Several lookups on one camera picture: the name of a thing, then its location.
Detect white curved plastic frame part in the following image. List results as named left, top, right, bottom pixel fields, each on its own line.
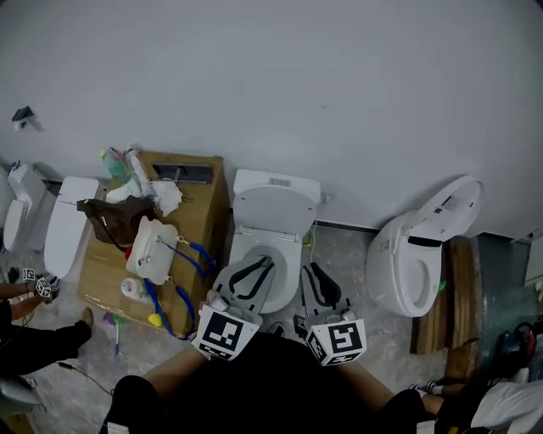
left=228, top=224, right=304, bottom=315

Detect green and purple duster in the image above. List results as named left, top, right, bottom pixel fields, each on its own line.
left=102, top=310, right=130, bottom=359

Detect white closed toilet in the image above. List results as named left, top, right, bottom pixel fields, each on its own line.
left=42, top=175, right=101, bottom=281

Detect white cloth bundle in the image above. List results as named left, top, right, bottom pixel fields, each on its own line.
left=470, top=367, right=543, bottom=431

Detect person's right forearm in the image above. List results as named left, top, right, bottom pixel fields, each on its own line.
left=339, top=360, right=398, bottom=410

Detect blue strap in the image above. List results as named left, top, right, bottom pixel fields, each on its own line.
left=143, top=236, right=219, bottom=340

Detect white toilet with tank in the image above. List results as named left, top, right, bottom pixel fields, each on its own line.
left=3, top=160, right=49, bottom=254

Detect grey plastic shell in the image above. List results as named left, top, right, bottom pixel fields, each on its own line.
left=0, top=376, right=44, bottom=419

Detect large cardboard box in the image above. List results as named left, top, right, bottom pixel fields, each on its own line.
left=77, top=151, right=233, bottom=341

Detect white labelled toilet lid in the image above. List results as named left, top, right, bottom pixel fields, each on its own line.
left=407, top=174, right=486, bottom=249

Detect green bottle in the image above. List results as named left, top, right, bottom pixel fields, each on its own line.
left=99, top=147, right=129, bottom=181

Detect person's black shirt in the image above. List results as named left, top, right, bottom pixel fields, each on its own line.
left=99, top=332, right=440, bottom=434

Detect pink and white bottle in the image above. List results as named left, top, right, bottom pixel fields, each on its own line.
left=120, top=276, right=148, bottom=303

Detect black and red bag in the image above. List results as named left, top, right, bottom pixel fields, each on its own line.
left=495, top=320, right=540, bottom=367

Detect black wall holder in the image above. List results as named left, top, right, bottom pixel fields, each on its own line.
left=11, top=105, right=45, bottom=134

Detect white handbag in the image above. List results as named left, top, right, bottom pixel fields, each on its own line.
left=125, top=215, right=180, bottom=287

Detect white smart toilet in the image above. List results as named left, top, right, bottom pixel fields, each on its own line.
left=365, top=209, right=451, bottom=319

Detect grey metal panel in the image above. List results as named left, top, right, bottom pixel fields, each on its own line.
left=476, top=234, right=534, bottom=370

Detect black flat tray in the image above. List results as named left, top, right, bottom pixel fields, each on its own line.
left=152, top=162, right=213, bottom=185

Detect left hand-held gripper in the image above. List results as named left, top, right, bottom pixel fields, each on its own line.
left=191, top=254, right=277, bottom=362

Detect brown bag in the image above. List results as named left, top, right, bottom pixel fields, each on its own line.
left=76, top=195, right=156, bottom=253

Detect white crumpled cloth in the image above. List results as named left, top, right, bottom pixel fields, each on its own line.
left=148, top=179, right=185, bottom=217

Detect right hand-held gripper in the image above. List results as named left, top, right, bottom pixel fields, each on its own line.
left=299, top=262, right=367, bottom=367

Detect black floor cable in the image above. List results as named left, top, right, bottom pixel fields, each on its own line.
left=56, top=359, right=115, bottom=398

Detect striped slipper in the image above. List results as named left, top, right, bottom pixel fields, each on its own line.
left=408, top=379, right=446, bottom=398

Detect person's left forearm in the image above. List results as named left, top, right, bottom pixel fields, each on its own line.
left=143, top=346, right=211, bottom=385

